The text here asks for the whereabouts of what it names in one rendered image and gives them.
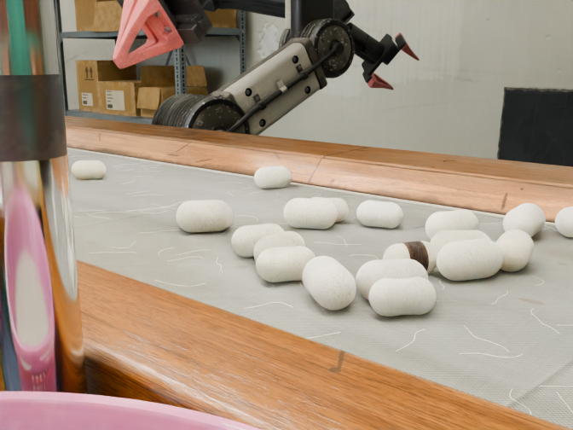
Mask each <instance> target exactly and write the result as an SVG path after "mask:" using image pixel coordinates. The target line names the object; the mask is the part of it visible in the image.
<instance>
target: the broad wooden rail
mask: <svg viewBox="0 0 573 430"><path fill-rule="evenodd" d="M65 125H66V135H67V147H68V148H75V149H81V150H87V151H92V152H98V153H104V154H114V155H120V156H125V157H131V158H137V159H142V160H152V161H158V162H164V163H170V164H175V165H180V166H191V167H197V168H202V169H208V170H213V171H224V172H229V173H235V174H240V175H247V176H252V177H254V176H255V173H256V171H257V170H258V169H259V168H262V167H268V166H285V167H286V168H287V169H288V170H289V171H290V172H291V174H292V181H291V183H301V184H307V185H312V186H318V187H323V188H329V189H339V190H345V191H350V192H357V193H362V194H368V195H377V196H384V197H389V198H395V199H400V200H410V201H417V202H422V203H427V204H433V205H439V206H449V207H455V208H460V209H466V210H472V211H477V212H487V213H493V214H499V215H505V216H506V214H507V213H508V212H510V211H511V210H512V209H514V208H515V207H517V206H520V205H522V204H524V203H531V204H535V205H537V206H538V207H540V208H541V209H542V211H543V212H544V214H545V217H546V221H545V222H549V223H555V218H556V216H557V214H558V213H559V212H560V211H561V210H562V209H564V208H566V207H570V206H573V167H571V166H555V165H546V164H537V163H529V162H520V161H511V160H495V159H486V158H478V157H469V156H460V155H452V154H436V153H427V152H419V151H410V150H401V149H393V148H376V147H368V146H359V145H350V144H342V143H333V142H317V141H309V140H300V139H291V138H283V137H267V136H258V135H249V134H240V133H232V132H223V131H207V130H199V129H190V128H182V127H173V126H164V125H148V124H137V123H131V122H122V121H113V120H104V119H88V118H79V117H72V116H65Z"/></svg>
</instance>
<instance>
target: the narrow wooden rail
mask: <svg viewBox="0 0 573 430"><path fill-rule="evenodd" d="M77 270H78V291H79V301H80V311H81V322H82V332H83V343H84V363H85V374H86V384H87V394H91V395H101V396H108V397H115V398H129V399H136V400H141V401H147V402H152V403H157V404H167V405H171V406H176V407H179V408H184V409H188V410H195V411H199V412H203V413H206V414H210V415H215V416H219V417H222V418H226V419H229V420H232V421H237V422H241V423H244V424H246V425H249V426H252V427H256V428H259V429H262V430H573V429H571V428H568V427H565V426H562V425H559V424H557V423H554V422H551V421H547V420H544V419H541V418H539V417H536V416H534V415H530V414H527V413H524V412H522V411H519V410H515V409H512V408H509V407H506V406H505V405H502V404H498V403H495V402H492V401H489V400H487V399H484V398H480V397H477V396H474V395H472V394H470V393H467V392H462V391H460V390H457V389H454V388H452V387H449V386H445V385H443V384H440V383H437V382H435V381H430V380H427V379H425V378H422V377H419V376H417V375H412V374H410V373H408V372H405V371H402V370H400V369H395V368H392V367H390V366H387V365H384V364H382V363H378V362H375V361H373V360H370V359H367V358H364V357H360V356H357V355H355V354H352V353H349V352H346V351H343V350H340V349H338V348H335V347H332V346H328V345H325V344H322V343H320V342H318V341H315V340H311V339H308V338H305V337H303V336H300V335H297V334H293V333H290V332H287V331H286V330H283V329H280V328H276V327H273V326H270V325H268V324H265V323H262V322H258V321H256V320H253V319H251V318H248V317H243V316H241V315H238V314H235V313H233V312H230V311H226V310H224V309H221V308H218V307H216V306H213V305H208V304H206V303H203V302H200V301H198V300H195V299H191V298H189V297H186V296H183V295H181V294H178V293H173V292H171V291H168V290H165V289H163V288H159V287H156V286H154V285H151V284H148V283H145V282H141V281H138V280H136V279H133V278H131V277H128V276H124V275H121V274H119V273H116V272H113V271H110V270H106V269H103V268H102V267H99V266H96V265H93V264H89V263H86V262H84V261H81V260H78V259H77Z"/></svg>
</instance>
